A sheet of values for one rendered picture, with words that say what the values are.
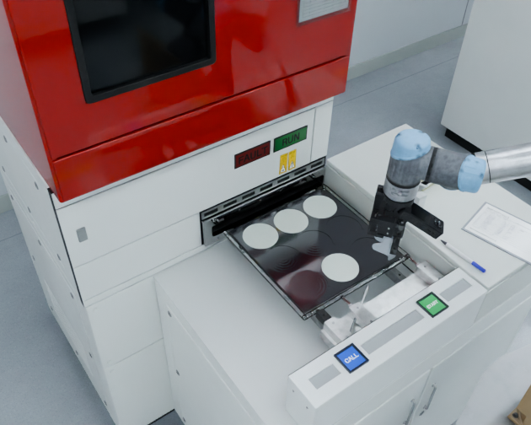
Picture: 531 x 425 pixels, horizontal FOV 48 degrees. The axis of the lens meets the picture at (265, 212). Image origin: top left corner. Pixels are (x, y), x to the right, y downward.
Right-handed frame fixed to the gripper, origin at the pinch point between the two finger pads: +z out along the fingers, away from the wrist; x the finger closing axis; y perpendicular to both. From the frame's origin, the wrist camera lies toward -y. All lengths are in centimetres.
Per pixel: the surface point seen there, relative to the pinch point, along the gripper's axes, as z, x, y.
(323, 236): 12.0, -12.9, 19.4
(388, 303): 13.8, 3.3, -1.7
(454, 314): 6.1, 8.1, -17.0
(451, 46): 101, -326, -14
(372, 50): 85, -269, 38
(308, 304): 12.0, 11.9, 17.4
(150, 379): 68, 14, 66
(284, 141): -8.3, -25.7, 35.5
